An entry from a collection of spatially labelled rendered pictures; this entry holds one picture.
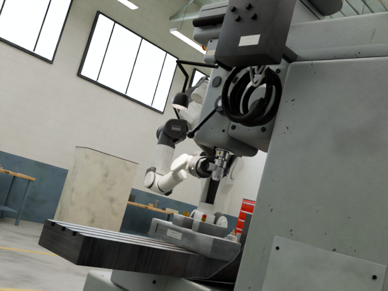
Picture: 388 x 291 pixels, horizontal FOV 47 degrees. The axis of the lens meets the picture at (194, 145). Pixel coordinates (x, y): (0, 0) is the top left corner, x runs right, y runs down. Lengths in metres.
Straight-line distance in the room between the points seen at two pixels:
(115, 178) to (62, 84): 2.75
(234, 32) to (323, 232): 0.63
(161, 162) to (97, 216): 5.79
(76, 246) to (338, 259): 0.68
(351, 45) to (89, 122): 8.92
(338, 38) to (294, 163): 0.45
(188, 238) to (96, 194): 6.21
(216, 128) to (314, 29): 0.48
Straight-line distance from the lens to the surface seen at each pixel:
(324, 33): 1.53
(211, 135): 1.66
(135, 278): 1.69
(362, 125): 1.20
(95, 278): 1.90
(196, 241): 1.61
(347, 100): 1.24
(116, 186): 7.94
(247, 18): 1.37
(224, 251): 1.61
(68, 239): 1.33
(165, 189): 2.04
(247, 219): 1.95
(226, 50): 1.36
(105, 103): 10.30
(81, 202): 7.73
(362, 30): 1.47
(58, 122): 9.74
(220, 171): 1.70
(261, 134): 1.49
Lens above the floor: 1.06
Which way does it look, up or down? 8 degrees up
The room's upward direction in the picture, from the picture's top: 15 degrees clockwise
